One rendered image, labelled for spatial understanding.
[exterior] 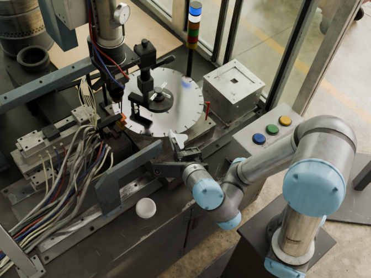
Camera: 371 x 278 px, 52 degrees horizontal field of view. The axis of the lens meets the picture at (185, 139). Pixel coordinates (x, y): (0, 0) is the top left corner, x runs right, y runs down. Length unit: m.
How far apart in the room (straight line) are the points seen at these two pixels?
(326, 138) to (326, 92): 2.17
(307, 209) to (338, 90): 2.26
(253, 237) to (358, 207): 1.21
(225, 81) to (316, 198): 0.86
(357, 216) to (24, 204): 1.79
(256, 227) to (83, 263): 0.60
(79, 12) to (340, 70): 2.47
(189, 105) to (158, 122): 0.14
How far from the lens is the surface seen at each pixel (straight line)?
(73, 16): 1.02
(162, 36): 1.94
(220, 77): 1.56
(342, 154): 0.82
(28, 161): 1.43
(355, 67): 3.29
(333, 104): 2.92
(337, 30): 1.29
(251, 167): 1.08
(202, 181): 1.04
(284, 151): 0.98
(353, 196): 2.50
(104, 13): 0.99
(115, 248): 1.32
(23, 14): 1.70
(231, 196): 1.12
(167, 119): 1.33
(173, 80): 1.45
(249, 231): 1.38
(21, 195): 1.46
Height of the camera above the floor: 1.99
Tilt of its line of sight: 54 degrees down
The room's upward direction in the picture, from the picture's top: 7 degrees clockwise
